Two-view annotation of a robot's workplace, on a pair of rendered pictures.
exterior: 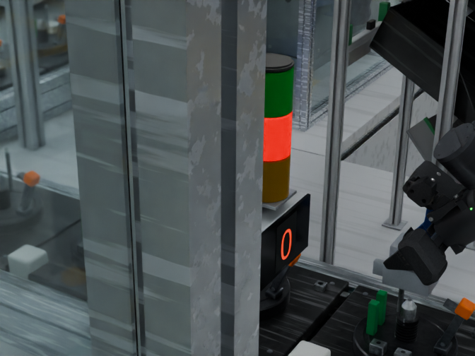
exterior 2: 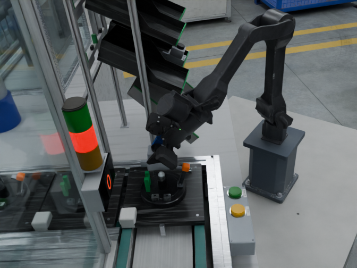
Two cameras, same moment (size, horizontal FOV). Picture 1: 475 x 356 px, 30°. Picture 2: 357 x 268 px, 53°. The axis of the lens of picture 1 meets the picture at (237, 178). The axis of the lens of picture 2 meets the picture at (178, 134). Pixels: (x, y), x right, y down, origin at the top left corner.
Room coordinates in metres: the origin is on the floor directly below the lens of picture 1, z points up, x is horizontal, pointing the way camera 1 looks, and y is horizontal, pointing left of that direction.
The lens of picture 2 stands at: (0.26, 0.05, 1.76)
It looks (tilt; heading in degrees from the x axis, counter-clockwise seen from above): 37 degrees down; 334
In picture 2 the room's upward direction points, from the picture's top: 6 degrees counter-clockwise
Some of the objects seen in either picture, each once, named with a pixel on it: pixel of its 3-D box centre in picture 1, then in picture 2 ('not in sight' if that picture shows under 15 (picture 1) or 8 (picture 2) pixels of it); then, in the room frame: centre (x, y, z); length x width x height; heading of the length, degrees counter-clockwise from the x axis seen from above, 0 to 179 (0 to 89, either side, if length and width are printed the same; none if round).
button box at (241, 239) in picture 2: not in sight; (237, 218); (0.81, -0.37, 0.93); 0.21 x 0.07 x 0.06; 150
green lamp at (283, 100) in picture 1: (269, 87); (77, 116); (0.89, -0.03, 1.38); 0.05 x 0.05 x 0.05
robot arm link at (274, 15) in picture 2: not in sight; (273, 70); (0.92, -0.57, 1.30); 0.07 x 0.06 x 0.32; 177
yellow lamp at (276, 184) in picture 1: (267, 173); (88, 155); (0.89, -0.03, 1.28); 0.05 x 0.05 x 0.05
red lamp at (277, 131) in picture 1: (268, 131); (83, 136); (0.89, -0.03, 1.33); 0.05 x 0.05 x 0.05
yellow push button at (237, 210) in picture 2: not in sight; (237, 210); (0.81, -0.37, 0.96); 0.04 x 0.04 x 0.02
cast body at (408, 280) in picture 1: (405, 258); (154, 156); (1.00, -0.22, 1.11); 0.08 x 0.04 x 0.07; 60
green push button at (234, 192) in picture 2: not in sight; (235, 193); (0.87, -0.41, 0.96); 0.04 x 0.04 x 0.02
